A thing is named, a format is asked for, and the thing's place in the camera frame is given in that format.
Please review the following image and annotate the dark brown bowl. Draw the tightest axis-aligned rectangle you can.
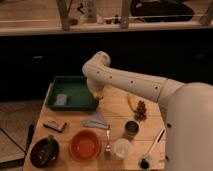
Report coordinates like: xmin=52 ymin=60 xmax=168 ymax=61
xmin=30 ymin=138 xmax=59 ymax=168

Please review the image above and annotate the orange apple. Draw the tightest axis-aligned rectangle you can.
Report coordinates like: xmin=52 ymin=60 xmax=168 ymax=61
xmin=94 ymin=94 xmax=103 ymax=101

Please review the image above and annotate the black bag on shelf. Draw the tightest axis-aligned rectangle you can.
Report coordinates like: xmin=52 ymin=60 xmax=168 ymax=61
xmin=130 ymin=0 xmax=194 ymax=22

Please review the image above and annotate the yellow banana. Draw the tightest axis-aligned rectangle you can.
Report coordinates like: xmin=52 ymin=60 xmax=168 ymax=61
xmin=127 ymin=94 xmax=137 ymax=112

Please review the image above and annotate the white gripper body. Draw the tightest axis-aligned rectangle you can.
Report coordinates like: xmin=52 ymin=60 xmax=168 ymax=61
xmin=87 ymin=78 xmax=105 ymax=94

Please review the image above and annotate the silver fork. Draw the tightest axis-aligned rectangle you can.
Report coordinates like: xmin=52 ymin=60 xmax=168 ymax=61
xmin=104 ymin=129 xmax=111 ymax=160

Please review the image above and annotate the bunch of brown grapes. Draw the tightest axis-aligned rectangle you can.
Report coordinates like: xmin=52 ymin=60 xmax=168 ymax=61
xmin=135 ymin=101 xmax=147 ymax=121

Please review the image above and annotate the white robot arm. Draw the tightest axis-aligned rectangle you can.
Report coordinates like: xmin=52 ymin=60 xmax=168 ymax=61
xmin=82 ymin=51 xmax=213 ymax=171

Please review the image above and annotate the green plastic tray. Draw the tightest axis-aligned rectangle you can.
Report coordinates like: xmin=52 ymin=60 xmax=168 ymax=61
xmin=46 ymin=76 xmax=99 ymax=111

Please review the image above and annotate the small dark box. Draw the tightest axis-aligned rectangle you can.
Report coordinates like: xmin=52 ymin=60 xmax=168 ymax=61
xmin=43 ymin=120 xmax=67 ymax=133

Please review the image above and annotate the green vegetable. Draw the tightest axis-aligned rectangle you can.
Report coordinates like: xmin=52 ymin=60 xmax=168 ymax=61
xmin=44 ymin=135 xmax=54 ymax=161

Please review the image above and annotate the grey folded cloth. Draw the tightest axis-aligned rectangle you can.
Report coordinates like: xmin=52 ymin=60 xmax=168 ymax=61
xmin=82 ymin=113 xmax=109 ymax=130

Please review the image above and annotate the white cup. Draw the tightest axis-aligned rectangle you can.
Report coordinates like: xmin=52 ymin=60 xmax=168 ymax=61
xmin=113 ymin=138 xmax=133 ymax=159

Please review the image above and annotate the small grey sponge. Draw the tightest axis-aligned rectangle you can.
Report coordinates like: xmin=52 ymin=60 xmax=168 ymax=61
xmin=55 ymin=94 xmax=68 ymax=106

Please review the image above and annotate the orange bowl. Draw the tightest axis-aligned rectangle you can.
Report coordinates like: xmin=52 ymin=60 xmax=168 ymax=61
xmin=68 ymin=129 xmax=102 ymax=162

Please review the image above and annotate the metal can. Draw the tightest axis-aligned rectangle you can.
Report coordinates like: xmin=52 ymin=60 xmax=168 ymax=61
xmin=125 ymin=120 xmax=139 ymax=137

